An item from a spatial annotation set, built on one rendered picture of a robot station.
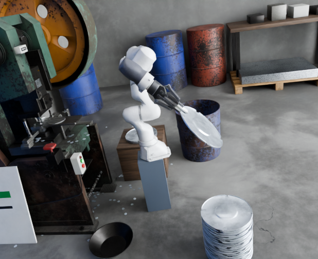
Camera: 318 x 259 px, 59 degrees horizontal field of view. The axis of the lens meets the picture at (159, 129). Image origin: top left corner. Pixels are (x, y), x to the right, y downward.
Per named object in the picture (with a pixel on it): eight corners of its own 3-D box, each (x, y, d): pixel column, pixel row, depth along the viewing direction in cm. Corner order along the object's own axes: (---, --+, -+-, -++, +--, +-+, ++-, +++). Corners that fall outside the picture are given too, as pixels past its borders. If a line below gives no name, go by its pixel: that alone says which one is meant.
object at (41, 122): (53, 122, 213) (51, 117, 211) (43, 131, 199) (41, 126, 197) (42, 123, 214) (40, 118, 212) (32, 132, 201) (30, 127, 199)
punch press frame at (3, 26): (102, 172, 247) (54, 7, 188) (85, 207, 209) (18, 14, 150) (21, 177, 261) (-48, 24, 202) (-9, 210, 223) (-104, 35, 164)
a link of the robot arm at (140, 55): (122, 58, 173) (122, 74, 146) (140, 33, 166) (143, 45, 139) (137, 69, 177) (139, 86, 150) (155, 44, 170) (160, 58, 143)
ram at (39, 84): (56, 102, 204) (42, 62, 191) (47, 110, 191) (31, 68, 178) (35, 105, 208) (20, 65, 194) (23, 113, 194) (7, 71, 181)
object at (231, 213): (204, 194, 180) (204, 193, 180) (251, 196, 172) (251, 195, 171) (197, 228, 156) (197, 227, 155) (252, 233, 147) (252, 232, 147)
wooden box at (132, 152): (169, 154, 286) (164, 124, 271) (168, 177, 252) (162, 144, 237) (130, 158, 291) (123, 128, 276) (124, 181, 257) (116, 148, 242)
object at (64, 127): (87, 130, 212) (82, 113, 206) (80, 139, 199) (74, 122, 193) (56, 132, 216) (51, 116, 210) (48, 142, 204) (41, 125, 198)
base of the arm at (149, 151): (169, 145, 214) (166, 128, 207) (172, 158, 197) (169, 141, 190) (140, 149, 214) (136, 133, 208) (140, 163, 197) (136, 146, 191)
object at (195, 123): (214, 124, 166) (215, 123, 165) (227, 156, 143) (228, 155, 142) (177, 99, 154) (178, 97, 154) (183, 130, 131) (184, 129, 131)
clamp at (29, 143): (41, 136, 200) (37, 123, 196) (29, 148, 185) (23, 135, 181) (34, 137, 201) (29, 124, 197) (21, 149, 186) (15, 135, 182)
